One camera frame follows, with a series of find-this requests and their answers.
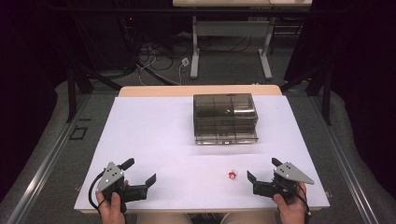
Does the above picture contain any person's leg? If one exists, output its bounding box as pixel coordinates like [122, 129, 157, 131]
[135, 212, 194, 224]
[219, 210, 278, 224]

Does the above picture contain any black device with red light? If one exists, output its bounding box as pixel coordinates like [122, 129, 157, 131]
[120, 13, 138, 35]

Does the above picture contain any white cable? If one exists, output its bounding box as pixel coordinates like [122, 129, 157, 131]
[136, 55, 188, 87]

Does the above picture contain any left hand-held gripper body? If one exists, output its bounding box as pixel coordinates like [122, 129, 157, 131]
[95, 161, 149, 214]

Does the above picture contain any metal floor rail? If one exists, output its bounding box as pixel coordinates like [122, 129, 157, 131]
[309, 94, 381, 224]
[5, 92, 92, 224]

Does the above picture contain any white table mat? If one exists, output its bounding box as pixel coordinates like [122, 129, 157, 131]
[74, 94, 331, 211]

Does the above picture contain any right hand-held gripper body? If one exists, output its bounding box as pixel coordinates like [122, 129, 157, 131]
[252, 161, 316, 199]

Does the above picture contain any black metal stand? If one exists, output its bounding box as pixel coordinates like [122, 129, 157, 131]
[279, 62, 332, 127]
[65, 59, 124, 124]

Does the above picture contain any person's right leg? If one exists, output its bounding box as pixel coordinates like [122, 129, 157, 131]
[219, 210, 278, 224]

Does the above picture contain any white desk with metal legs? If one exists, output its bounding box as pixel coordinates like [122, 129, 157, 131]
[172, 0, 314, 80]

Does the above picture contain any bundle of black cables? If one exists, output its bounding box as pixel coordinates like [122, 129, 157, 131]
[124, 31, 253, 87]

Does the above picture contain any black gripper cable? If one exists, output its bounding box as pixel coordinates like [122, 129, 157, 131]
[88, 172, 107, 217]
[276, 181, 313, 217]

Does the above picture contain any dark curtain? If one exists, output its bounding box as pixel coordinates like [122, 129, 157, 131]
[0, 0, 74, 203]
[284, 0, 396, 200]

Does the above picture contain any person's left hand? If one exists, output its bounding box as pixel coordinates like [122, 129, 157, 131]
[95, 179, 130, 224]

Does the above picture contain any person's right hand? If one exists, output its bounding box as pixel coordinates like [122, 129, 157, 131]
[272, 182, 310, 224]

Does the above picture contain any smoky clear plastic drawer box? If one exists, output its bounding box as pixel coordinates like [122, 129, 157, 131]
[192, 92, 260, 147]

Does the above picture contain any person's left leg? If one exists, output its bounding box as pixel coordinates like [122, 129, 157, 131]
[135, 212, 194, 224]

